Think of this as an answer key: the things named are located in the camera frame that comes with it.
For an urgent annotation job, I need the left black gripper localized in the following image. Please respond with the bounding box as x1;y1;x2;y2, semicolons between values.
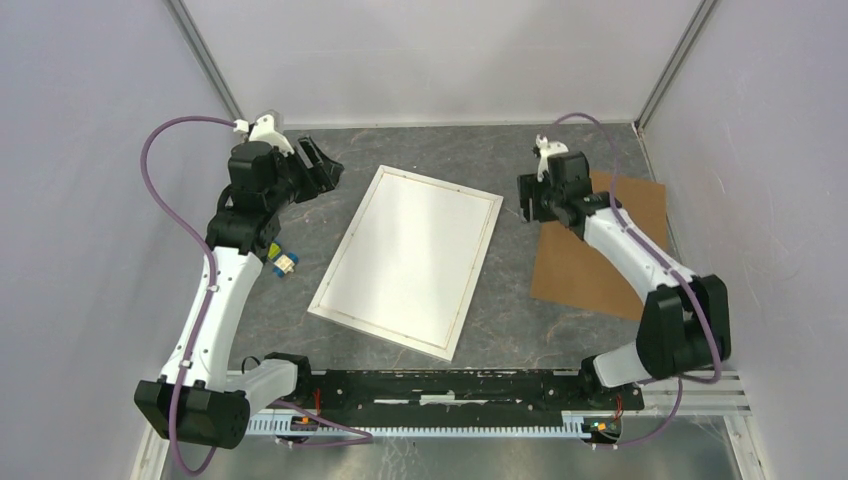
265;135;344;214

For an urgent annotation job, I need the sunset landscape photo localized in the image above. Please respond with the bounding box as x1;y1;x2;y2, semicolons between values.
321;175;495;349

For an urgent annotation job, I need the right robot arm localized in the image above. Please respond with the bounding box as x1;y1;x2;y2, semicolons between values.
517;142;731;408

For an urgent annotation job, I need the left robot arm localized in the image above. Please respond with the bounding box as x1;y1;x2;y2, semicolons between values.
134;136;344;449

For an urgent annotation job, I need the brown cardboard backing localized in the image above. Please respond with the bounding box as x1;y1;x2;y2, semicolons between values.
530;176;670;322

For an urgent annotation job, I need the toy brick car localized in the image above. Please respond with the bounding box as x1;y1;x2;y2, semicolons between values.
268;240;299;278

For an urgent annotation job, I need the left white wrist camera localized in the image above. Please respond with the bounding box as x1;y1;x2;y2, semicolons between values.
233;114;295;156

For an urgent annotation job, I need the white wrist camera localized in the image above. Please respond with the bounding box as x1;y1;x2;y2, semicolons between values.
534;134;570;183
233;114;295;156

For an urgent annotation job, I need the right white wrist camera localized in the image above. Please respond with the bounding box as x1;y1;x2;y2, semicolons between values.
534;134;570;183

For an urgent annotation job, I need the white picture frame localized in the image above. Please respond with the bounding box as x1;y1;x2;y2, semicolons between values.
307;164;505;363

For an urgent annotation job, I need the slotted cable duct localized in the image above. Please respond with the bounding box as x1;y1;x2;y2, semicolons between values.
245;412;621;440

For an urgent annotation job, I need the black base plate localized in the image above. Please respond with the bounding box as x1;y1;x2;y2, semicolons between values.
286;369;645;428

